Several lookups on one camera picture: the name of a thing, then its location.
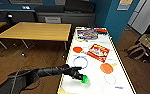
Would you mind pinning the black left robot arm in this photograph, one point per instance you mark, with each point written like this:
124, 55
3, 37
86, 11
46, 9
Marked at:
31, 76

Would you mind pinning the white long table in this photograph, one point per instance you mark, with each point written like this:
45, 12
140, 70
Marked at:
94, 85

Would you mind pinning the red round striker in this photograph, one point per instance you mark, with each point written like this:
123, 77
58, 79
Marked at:
78, 50

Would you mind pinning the orange round striker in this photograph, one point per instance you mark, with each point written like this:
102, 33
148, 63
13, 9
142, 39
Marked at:
106, 68

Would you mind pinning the colourful printed game box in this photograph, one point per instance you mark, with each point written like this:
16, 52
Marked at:
87, 34

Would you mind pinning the flat red packet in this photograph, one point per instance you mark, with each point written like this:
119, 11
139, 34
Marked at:
101, 31

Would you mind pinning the dark bench sofa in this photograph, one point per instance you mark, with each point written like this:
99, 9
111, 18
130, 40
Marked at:
74, 15

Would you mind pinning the tan backpack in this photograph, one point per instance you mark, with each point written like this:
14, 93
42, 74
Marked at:
136, 52

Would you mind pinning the brown cardboard box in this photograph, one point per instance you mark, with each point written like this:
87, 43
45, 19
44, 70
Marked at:
147, 41

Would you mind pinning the small white ledge device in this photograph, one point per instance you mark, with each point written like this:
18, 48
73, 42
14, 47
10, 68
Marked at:
26, 7

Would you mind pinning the small black round object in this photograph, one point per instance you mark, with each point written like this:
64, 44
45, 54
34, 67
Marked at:
10, 15

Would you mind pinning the yellow wall sign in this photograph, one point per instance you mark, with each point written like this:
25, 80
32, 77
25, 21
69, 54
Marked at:
124, 5

